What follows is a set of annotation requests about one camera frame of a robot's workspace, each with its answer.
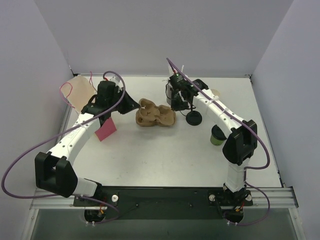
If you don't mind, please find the brown cardboard cup carrier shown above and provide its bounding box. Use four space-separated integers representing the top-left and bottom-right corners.
135 98 177 127

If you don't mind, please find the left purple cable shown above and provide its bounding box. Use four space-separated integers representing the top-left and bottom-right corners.
1 70 126 225

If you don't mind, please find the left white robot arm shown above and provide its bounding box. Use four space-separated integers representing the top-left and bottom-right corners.
34 80 139 206

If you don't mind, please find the aluminium frame rail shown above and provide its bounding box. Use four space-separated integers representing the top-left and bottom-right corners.
30 186 300 210

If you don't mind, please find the black plastic cup lid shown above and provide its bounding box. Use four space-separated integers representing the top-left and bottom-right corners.
185 110 203 126
211 125 227 141

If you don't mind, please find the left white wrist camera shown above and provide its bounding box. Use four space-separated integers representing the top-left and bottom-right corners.
109 75 121 87

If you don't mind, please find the grey cylindrical straw holder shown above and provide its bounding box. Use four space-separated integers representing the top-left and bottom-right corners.
165 84 174 105

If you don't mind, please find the green paper coffee cup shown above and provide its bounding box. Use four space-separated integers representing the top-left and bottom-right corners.
210 135 226 146
211 89 221 99

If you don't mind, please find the brown paper takeout bag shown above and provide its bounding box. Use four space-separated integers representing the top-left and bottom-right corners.
59 71 118 142

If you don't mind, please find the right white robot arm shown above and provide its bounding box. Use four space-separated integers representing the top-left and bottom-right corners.
166 73 258 193

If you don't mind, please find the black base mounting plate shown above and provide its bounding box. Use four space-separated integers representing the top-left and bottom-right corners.
73 186 253 223

